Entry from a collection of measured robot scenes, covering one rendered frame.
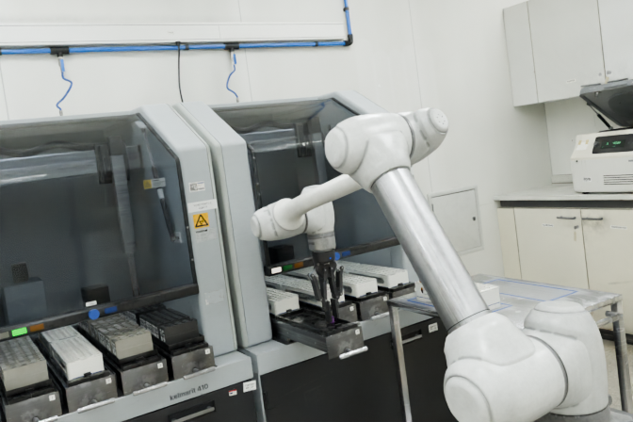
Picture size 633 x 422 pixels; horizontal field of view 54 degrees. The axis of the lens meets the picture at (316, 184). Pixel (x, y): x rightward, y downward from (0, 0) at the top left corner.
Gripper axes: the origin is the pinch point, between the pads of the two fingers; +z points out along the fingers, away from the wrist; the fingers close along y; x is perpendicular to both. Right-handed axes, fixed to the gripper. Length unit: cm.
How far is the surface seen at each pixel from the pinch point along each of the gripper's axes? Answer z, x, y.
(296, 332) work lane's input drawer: 5.3, -5.2, 11.3
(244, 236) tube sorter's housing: -27.0, -20.5, 17.8
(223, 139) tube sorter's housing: -61, -23, 19
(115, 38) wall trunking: -118, -126, 21
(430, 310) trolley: 2.5, 22.7, -22.6
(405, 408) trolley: 40.9, 2.1, -23.4
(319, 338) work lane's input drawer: 4.7, 9.5, 11.3
